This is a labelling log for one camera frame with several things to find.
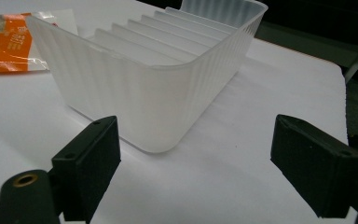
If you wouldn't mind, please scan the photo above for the orange and clear snack packet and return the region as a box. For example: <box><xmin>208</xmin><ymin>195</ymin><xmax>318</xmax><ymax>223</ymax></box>
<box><xmin>0</xmin><ymin>8</ymin><xmax>79</xmax><ymax>75</ymax></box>

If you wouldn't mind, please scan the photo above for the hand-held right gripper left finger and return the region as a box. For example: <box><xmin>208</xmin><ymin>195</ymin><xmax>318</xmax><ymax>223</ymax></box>
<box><xmin>51</xmin><ymin>115</ymin><xmax>122</xmax><ymax>224</ymax></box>

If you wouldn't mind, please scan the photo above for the translucent white ribbed plastic bin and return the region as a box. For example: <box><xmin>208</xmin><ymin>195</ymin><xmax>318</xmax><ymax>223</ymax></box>
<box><xmin>25</xmin><ymin>0</ymin><xmax>269</xmax><ymax>154</ymax></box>

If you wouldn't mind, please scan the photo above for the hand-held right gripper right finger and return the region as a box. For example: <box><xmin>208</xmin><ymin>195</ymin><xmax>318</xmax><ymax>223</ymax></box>
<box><xmin>269</xmin><ymin>114</ymin><xmax>358</xmax><ymax>219</ymax></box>

